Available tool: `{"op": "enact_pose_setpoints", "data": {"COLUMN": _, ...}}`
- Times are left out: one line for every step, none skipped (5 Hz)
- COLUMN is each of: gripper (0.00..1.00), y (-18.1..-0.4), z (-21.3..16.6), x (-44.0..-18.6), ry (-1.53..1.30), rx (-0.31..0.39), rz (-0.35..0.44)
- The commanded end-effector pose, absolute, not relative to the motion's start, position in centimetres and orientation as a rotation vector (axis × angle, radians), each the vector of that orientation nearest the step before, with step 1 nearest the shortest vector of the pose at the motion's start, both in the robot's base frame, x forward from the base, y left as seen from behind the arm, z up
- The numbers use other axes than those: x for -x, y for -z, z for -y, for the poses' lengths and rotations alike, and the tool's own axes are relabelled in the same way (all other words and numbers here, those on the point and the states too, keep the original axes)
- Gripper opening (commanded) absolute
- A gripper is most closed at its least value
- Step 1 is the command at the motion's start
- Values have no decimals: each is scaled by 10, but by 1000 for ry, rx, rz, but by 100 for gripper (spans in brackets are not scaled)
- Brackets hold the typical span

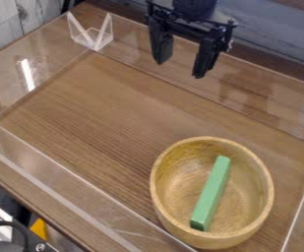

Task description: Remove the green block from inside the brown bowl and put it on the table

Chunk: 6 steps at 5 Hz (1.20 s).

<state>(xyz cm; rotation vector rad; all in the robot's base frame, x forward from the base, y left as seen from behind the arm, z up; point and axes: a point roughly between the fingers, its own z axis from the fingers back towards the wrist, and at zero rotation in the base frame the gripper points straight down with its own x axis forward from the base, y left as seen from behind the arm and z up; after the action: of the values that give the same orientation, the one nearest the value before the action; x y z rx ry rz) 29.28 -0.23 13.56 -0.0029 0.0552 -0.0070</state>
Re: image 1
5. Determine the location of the black cable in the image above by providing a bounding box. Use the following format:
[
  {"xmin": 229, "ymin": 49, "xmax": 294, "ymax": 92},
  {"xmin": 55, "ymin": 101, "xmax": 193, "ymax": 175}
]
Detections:
[{"xmin": 0, "ymin": 220, "xmax": 31, "ymax": 252}]

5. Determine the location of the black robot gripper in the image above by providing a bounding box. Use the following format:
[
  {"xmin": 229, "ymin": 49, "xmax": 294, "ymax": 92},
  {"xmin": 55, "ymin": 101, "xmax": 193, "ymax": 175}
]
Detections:
[{"xmin": 146, "ymin": 0, "xmax": 237, "ymax": 79}]

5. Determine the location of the green rectangular block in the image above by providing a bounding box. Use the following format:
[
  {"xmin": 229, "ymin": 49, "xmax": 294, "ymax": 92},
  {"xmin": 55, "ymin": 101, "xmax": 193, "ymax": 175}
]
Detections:
[{"xmin": 190, "ymin": 156, "xmax": 230, "ymax": 231}]

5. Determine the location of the brown wooden bowl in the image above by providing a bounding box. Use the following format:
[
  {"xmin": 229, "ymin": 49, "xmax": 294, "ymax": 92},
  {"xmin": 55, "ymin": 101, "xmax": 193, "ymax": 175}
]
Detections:
[{"xmin": 150, "ymin": 136, "xmax": 274, "ymax": 250}]

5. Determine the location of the clear acrylic enclosure wall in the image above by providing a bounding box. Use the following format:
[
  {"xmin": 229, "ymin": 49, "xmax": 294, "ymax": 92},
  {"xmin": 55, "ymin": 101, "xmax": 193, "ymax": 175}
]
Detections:
[{"xmin": 0, "ymin": 4, "xmax": 304, "ymax": 252}]

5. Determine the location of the clear acrylic corner bracket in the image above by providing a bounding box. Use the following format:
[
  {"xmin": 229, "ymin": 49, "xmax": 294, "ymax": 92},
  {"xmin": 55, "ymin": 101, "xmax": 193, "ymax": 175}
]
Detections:
[{"xmin": 66, "ymin": 13, "xmax": 114, "ymax": 51}]

